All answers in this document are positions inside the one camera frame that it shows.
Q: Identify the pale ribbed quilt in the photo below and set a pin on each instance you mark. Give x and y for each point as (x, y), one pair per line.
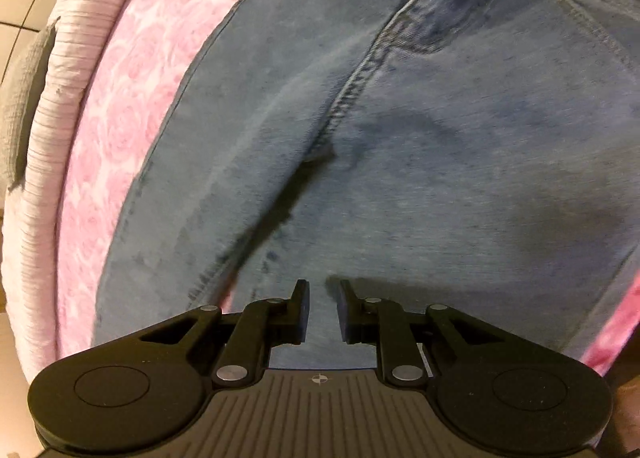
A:
(55, 138)

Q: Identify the pink floral bedsheet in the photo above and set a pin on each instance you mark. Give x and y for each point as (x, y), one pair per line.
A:
(125, 63)

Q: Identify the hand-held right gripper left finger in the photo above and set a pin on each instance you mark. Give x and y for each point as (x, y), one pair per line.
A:
(301, 313)

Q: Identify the grey ribbed pillow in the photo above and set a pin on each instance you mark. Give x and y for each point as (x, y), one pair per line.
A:
(25, 103)

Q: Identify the blue denim jeans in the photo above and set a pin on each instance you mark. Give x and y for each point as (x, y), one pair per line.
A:
(400, 163)

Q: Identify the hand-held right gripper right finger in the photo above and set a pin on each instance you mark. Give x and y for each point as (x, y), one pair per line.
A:
(344, 313)

